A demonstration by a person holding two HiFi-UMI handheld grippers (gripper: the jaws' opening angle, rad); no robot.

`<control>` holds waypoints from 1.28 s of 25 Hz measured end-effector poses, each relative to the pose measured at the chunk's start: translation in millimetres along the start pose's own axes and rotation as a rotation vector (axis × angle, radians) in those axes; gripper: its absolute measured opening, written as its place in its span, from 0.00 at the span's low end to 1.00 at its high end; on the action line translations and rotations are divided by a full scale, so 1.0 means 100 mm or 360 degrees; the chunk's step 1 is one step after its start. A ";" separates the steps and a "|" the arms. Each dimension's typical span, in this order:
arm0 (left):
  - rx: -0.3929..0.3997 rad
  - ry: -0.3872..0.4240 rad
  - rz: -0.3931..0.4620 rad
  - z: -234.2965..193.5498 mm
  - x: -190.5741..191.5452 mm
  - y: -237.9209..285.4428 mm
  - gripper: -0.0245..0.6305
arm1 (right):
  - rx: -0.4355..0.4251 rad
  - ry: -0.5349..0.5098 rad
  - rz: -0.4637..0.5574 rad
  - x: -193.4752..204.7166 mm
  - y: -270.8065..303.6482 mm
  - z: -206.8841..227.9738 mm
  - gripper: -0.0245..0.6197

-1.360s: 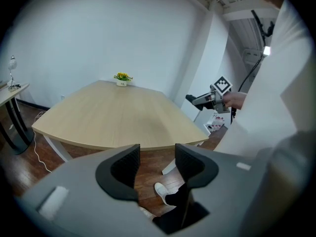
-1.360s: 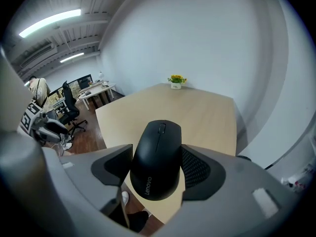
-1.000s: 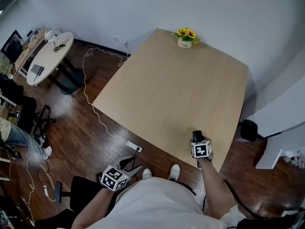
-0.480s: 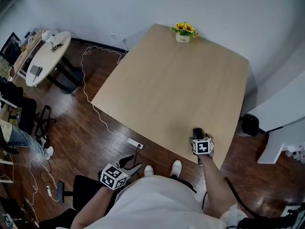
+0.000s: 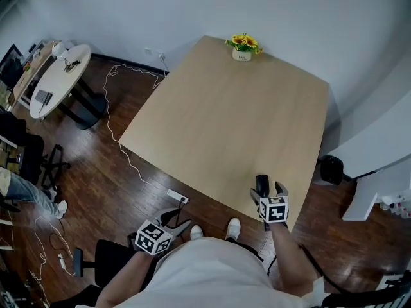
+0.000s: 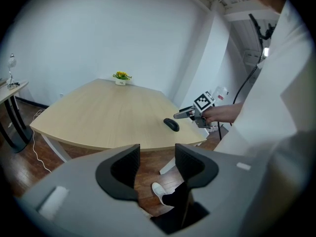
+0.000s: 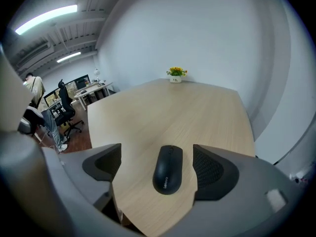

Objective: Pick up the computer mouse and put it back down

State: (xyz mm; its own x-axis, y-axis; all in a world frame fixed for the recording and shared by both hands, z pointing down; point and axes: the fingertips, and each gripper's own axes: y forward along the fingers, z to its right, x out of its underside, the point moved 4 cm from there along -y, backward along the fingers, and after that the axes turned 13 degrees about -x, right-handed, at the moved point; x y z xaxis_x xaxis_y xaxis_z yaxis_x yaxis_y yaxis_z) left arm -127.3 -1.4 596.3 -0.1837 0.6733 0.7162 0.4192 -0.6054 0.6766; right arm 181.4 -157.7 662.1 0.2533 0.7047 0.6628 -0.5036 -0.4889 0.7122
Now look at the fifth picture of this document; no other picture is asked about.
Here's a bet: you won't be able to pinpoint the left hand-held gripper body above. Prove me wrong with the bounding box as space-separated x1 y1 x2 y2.
128 216 179 257

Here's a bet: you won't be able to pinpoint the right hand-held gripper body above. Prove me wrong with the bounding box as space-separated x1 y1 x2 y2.
256 194 290 232

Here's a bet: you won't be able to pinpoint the black computer mouse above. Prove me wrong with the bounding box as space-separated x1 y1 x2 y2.
254 173 271 194

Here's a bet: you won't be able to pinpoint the person's left forearm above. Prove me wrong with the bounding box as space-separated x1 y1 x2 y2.
95 250 155 308

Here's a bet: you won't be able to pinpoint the person's right forearm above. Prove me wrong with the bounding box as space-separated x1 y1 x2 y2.
270 222 318 291

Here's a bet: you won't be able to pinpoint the white power strip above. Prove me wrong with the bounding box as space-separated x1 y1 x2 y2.
166 188 190 204

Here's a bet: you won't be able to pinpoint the person's white right shoe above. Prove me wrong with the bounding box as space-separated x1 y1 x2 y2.
225 217 241 241

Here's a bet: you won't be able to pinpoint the black office chair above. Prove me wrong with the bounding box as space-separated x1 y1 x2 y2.
49 238 152 308

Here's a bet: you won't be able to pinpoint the person's white shirt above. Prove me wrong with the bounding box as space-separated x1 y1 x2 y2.
75 237 326 308

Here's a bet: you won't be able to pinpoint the black waste bin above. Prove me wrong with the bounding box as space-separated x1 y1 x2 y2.
318 154 344 186

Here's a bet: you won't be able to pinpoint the white shelf unit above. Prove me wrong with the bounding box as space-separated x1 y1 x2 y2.
341 154 411 221

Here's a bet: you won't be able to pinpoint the black swivel chair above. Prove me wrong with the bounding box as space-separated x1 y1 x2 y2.
17 133 72 203

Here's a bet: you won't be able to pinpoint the sunflowers in white pot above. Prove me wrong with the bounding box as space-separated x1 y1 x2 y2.
224 33 265 62

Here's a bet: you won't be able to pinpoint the round white table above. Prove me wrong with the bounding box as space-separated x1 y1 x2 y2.
29 44 108 130

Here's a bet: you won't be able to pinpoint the bunch of small dark items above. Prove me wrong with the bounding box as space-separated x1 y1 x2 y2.
63 59 81 74

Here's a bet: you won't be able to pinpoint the long wooden side desk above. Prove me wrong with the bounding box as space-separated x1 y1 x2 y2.
12 39 62 109

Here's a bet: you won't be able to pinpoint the white round lamp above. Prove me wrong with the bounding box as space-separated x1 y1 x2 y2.
51 41 69 60

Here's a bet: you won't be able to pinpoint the black monitor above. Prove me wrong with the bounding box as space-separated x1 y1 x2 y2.
0 43 24 76

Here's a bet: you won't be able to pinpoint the thick black cable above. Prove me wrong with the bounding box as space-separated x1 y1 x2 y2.
297 244 357 296

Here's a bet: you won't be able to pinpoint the white charger with cable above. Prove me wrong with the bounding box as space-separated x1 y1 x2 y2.
48 232 77 277

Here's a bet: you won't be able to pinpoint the long white cable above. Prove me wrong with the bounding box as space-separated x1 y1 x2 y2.
103 64 170 189

